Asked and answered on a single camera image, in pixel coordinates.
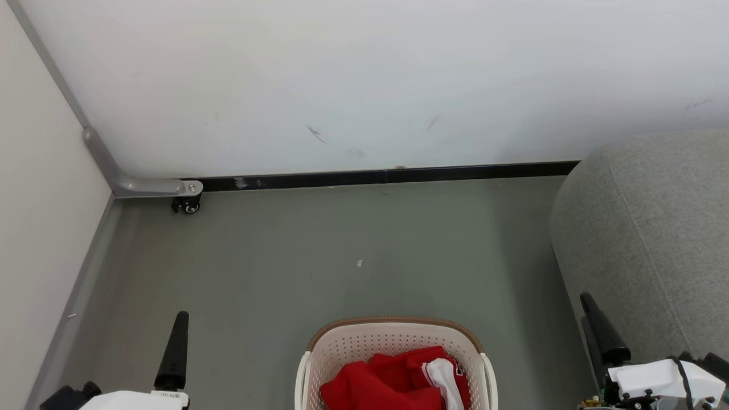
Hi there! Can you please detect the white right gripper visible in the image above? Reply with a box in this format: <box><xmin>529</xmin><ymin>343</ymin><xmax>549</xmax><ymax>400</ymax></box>
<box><xmin>580</xmin><ymin>293</ymin><xmax>727</xmax><ymax>410</ymax></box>

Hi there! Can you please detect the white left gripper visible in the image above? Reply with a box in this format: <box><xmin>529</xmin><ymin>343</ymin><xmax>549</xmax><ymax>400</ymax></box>
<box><xmin>80</xmin><ymin>310</ymin><xmax>190</xmax><ymax>410</ymax></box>

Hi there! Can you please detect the grey fabric sofa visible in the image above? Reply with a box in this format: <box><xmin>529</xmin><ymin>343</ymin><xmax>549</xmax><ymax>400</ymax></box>
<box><xmin>548</xmin><ymin>128</ymin><xmax>729</xmax><ymax>376</ymax></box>

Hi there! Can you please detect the small black caster wheel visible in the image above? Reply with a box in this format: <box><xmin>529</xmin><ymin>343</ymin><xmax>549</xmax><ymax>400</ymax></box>
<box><xmin>171</xmin><ymin>194</ymin><xmax>202</xmax><ymax>215</ymax></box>

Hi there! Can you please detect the white garment with red stripes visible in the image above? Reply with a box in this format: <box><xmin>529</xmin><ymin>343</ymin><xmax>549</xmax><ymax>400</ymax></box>
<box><xmin>423</xmin><ymin>358</ymin><xmax>465</xmax><ymax>410</ymax></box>

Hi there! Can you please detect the grey metal partition foot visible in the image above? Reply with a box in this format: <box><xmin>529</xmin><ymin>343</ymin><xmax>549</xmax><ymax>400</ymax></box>
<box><xmin>83</xmin><ymin>126</ymin><xmax>204</xmax><ymax>199</ymax></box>

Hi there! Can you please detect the red garment with white trim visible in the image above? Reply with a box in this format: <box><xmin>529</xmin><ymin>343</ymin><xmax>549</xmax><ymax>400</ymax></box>
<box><xmin>369</xmin><ymin>346</ymin><xmax>471</xmax><ymax>410</ymax></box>

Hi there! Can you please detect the cream perforated laundry basket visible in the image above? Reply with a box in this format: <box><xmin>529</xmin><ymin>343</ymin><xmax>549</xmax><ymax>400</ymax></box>
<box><xmin>294</xmin><ymin>317</ymin><xmax>499</xmax><ymax>410</ymax></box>

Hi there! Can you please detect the black baseboard strip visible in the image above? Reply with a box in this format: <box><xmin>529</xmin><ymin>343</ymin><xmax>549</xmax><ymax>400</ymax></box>
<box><xmin>199</xmin><ymin>161</ymin><xmax>580</xmax><ymax>192</ymax></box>

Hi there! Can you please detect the grey corner trim strip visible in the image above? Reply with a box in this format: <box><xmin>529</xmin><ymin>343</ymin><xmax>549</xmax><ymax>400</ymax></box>
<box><xmin>5</xmin><ymin>0</ymin><xmax>92</xmax><ymax>132</ymax></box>

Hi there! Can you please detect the thin black right gripper cable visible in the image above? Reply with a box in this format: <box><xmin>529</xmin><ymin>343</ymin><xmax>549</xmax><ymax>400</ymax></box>
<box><xmin>672</xmin><ymin>358</ymin><xmax>694</xmax><ymax>410</ymax></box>

